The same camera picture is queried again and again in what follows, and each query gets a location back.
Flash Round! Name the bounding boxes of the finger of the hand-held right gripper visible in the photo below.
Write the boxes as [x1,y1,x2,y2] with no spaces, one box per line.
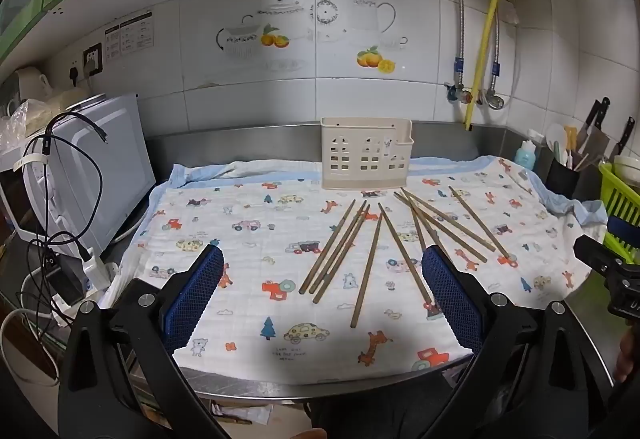
[607,218,640,247]
[574,236,626,274]

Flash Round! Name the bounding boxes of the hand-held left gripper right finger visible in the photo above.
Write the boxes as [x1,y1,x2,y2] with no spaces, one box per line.
[421,244,618,439]

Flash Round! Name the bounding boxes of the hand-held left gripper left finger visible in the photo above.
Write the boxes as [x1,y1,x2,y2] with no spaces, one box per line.
[57,243,231,439]

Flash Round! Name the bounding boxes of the beige plastic utensil holder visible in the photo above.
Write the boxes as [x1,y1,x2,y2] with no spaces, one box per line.
[320,117,414,191]

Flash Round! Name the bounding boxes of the person's right hand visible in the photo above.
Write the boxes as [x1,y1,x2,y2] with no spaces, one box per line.
[614,333,640,384]

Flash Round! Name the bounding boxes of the green plastic dish basket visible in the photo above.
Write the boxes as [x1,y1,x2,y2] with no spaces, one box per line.
[597,161,640,265]

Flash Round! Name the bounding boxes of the white bowl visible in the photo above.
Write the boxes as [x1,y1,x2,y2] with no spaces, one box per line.
[612,154,640,180]

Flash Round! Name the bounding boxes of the black utensil cup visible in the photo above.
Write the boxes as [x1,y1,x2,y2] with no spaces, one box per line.
[545,151,581,200]

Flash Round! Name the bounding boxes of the printed cartoon blanket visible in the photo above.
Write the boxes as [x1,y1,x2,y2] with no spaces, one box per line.
[107,156,608,387]

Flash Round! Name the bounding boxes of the steel cleaver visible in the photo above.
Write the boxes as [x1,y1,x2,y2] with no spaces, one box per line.
[580,124,608,157]

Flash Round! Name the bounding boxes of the white power strip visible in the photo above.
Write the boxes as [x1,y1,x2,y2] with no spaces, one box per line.
[50,259,121,307]

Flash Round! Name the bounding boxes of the white charger plug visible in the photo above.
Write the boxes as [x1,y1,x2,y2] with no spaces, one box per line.
[80,246,108,290]

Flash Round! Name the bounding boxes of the white spatula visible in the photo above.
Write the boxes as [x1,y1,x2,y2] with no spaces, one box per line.
[546,122,568,167]

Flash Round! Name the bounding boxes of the blue pump bottle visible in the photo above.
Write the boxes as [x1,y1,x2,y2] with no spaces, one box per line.
[514,129,543,170]

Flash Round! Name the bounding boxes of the black power adapter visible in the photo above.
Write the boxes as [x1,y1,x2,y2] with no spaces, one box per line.
[42,254,86,305]

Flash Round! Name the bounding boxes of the person's dark trousers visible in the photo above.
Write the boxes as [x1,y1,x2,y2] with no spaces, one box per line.
[305,369,466,439]

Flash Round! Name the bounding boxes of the white microwave oven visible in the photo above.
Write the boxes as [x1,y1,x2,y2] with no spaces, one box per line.
[0,91,157,256]

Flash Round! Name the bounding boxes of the clear plastic bag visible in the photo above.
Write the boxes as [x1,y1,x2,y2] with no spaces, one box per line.
[0,89,91,154]

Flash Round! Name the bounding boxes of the white kettle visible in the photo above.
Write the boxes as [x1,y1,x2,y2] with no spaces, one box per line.
[10,66,53,102]

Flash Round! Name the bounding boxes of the black handled knife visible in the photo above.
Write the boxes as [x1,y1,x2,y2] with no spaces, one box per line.
[607,116,636,164]
[577,97,611,154]

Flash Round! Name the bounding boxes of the black cable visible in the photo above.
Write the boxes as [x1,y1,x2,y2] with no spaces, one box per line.
[20,111,108,315]

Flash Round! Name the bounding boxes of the short metal flexible hose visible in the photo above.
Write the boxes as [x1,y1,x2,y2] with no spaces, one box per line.
[490,0,503,94]

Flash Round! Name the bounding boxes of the yellow gas hose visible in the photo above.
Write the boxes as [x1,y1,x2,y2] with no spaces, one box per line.
[465,0,501,132]

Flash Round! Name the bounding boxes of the dark wall socket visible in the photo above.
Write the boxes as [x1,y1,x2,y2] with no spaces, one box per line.
[82,44,104,74]

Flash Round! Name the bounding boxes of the wall notice sticker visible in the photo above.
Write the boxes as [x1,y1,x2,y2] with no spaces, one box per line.
[104,11,153,60]

